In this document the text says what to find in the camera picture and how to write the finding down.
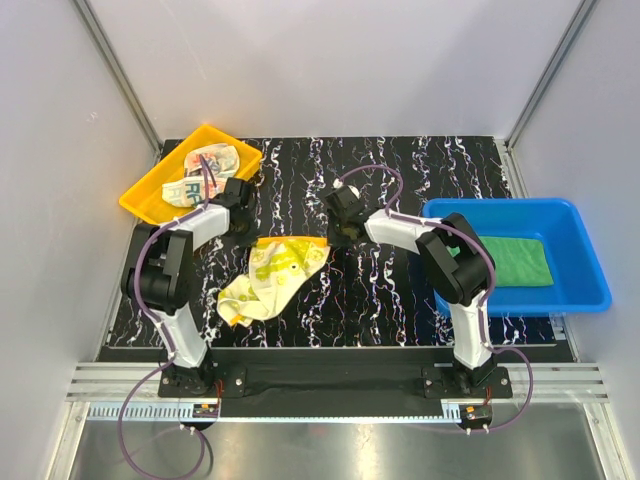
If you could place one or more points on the yellow patterned towel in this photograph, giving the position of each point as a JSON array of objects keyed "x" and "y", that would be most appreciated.
[{"x": 277, "y": 268}]

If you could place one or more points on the green microfibre towel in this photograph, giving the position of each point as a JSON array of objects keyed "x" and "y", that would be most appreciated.
[{"x": 518, "y": 262}]

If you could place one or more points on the white red printed towel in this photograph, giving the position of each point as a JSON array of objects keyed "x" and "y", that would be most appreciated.
[{"x": 206, "y": 171}]

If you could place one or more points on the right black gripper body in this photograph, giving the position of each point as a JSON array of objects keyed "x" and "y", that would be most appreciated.
[{"x": 337, "y": 234}]

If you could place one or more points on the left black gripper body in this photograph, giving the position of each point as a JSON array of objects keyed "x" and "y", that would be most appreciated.
[{"x": 247, "y": 227}]

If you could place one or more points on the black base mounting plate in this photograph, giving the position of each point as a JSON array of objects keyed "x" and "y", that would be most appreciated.
[{"x": 332, "y": 384}]

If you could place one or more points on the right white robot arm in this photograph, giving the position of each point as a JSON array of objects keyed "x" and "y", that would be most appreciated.
[{"x": 457, "y": 265}]

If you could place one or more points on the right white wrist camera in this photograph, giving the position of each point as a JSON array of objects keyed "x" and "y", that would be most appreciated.
[{"x": 341, "y": 186}]

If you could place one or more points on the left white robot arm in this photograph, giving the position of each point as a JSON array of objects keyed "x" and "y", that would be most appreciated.
[{"x": 159, "y": 275}]

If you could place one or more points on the yellow plastic tray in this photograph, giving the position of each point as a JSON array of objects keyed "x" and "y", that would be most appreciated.
[{"x": 144, "y": 198}]

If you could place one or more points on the blue plastic bin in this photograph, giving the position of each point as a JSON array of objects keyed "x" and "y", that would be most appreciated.
[{"x": 579, "y": 285}]

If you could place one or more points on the aluminium frame rail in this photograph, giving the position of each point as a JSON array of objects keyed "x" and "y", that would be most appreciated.
[{"x": 130, "y": 392}]

